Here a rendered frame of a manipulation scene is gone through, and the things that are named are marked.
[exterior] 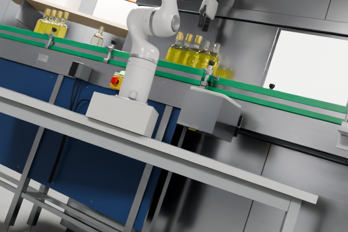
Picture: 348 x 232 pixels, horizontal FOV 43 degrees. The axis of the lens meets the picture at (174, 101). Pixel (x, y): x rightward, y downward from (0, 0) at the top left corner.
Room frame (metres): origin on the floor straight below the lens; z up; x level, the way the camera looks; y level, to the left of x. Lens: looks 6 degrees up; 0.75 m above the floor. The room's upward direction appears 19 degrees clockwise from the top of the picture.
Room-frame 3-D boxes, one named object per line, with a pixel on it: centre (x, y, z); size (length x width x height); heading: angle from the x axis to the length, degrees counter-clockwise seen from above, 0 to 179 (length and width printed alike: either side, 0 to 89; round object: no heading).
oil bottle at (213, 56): (2.17, -0.12, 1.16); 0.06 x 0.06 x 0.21; 60
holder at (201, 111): (1.90, -0.18, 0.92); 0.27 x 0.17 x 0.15; 149
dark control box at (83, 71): (2.32, 0.53, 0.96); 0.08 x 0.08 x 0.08; 59
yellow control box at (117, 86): (2.18, 0.28, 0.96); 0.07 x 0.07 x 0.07; 59
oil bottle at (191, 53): (2.23, -0.02, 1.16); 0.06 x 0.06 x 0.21; 59
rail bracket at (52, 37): (2.52, 0.81, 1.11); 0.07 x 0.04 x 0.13; 149
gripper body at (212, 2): (2.23, -0.02, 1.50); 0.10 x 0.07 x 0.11; 149
